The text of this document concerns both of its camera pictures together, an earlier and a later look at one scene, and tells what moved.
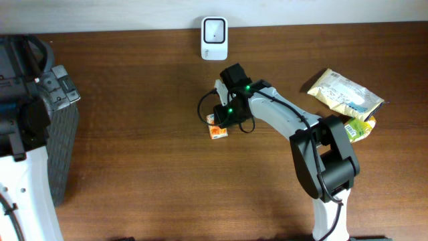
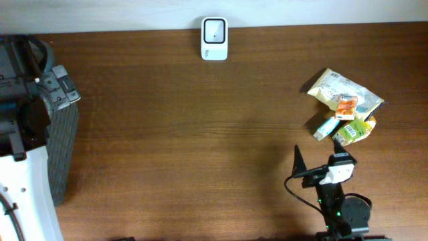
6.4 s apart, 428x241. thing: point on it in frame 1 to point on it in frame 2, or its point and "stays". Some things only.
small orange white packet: x=215 y=131 to x=346 y=108
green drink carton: x=358 y=130 stays
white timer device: x=214 y=38 stays
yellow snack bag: x=347 y=96 stays
